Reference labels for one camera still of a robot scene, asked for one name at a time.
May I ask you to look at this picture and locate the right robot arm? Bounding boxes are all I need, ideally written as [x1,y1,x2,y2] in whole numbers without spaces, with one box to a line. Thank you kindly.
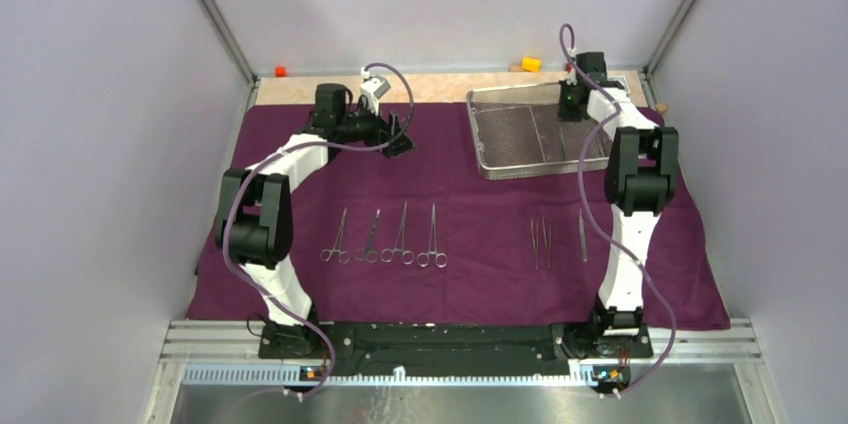
[559,49,679,356]

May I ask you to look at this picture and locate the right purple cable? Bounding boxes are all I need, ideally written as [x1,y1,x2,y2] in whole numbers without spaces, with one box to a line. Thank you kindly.
[559,23,678,399]

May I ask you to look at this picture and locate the small steel hemostat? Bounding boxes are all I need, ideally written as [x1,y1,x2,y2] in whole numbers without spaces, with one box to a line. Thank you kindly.
[320,208,350,264]

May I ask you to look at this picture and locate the purple cloth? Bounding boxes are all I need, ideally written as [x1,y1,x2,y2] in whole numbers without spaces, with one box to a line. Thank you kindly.
[185,102,731,332]

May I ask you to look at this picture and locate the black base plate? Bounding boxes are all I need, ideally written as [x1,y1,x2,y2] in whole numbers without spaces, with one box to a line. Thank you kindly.
[257,321,654,377]

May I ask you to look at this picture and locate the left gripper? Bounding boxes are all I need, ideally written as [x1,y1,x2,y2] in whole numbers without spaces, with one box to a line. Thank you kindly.
[337,95,416,157]

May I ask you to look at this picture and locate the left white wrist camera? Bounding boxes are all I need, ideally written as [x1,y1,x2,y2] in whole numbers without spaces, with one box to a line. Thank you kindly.
[359,67,391,115]

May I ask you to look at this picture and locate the purple cable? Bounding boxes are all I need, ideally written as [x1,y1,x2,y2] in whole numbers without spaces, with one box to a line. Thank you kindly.
[221,63,416,402]
[559,23,678,399]

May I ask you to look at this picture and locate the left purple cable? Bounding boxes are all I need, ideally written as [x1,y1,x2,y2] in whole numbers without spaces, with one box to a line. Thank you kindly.
[221,63,416,402]

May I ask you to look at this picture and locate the yellow small block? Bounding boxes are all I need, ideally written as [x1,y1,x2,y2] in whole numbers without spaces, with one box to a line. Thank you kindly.
[520,56,542,73]

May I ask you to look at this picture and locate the metal mesh instrument tray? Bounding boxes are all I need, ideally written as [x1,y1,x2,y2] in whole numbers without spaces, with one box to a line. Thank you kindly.
[466,83,596,180]

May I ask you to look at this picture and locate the steel forceps clamp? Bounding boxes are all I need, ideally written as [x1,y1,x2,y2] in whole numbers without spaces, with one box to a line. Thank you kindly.
[380,202,415,265]

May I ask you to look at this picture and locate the steel curved tweezers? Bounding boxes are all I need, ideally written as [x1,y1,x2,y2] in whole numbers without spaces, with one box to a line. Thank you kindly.
[530,219,540,269]

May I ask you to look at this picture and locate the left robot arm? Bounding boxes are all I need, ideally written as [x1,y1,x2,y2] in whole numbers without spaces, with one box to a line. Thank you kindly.
[215,76,414,358]

